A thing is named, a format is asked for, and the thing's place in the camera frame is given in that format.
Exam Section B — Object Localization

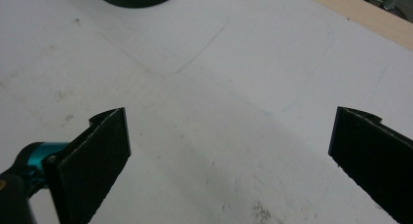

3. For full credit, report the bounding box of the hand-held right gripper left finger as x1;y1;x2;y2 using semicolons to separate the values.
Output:
42;107;131;224

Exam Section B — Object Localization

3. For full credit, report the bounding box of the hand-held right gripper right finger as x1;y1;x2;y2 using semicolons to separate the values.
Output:
328;106;413;224

